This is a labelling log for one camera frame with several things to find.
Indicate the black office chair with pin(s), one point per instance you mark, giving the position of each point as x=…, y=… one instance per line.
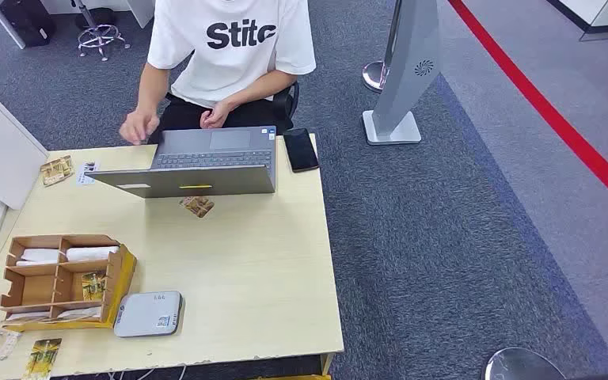
x=288, y=105

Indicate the yellow tray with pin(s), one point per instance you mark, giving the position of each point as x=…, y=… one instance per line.
x=125, y=272

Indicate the person's right hand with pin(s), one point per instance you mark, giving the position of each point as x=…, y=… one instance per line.
x=139, y=126

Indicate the white paper card sleeve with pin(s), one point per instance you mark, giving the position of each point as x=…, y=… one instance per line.
x=78, y=313
x=26, y=316
x=91, y=253
x=39, y=255

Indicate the white photo ID card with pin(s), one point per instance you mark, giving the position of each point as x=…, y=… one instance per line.
x=86, y=175

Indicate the person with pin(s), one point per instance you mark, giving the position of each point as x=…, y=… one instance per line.
x=230, y=63

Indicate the grey card reader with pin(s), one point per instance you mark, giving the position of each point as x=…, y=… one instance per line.
x=146, y=314

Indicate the grey laptop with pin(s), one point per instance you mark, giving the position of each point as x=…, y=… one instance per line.
x=204, y=181

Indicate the white desk panel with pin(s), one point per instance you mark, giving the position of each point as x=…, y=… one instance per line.
x=1, y=22
x=141, y=10

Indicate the person's right forearm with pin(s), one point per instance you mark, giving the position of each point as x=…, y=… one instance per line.
x=149, y=89

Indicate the black smartphone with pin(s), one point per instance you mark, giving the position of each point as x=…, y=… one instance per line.
x=300, y=151

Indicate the chrome stanchion post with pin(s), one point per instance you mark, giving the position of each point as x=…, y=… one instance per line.
x=375, y=76

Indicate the forest print room key card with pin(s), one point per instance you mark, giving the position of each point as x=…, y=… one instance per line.
x=94, y=286
x=197, y=206
x=43, y=359

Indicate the person's left forearm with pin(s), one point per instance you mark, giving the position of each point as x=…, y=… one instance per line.
x=257, y=89

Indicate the yellow plastic bar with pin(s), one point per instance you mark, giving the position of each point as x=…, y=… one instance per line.
x=293, y=377

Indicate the grey kiosk stand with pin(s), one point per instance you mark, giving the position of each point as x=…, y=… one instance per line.
x=409, y=78

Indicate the chrome round stanchion base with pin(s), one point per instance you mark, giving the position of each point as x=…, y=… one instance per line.
x=519, y=367

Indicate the brown key card stack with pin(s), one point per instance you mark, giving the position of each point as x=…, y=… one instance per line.
x=57, y=170

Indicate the person's left hand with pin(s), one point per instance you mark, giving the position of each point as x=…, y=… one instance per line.
x=215, y=116

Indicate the black bag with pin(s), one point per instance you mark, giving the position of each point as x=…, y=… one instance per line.
x=26, y=21

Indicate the white cabinet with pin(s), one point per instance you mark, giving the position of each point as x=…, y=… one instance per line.
x=0, y=152

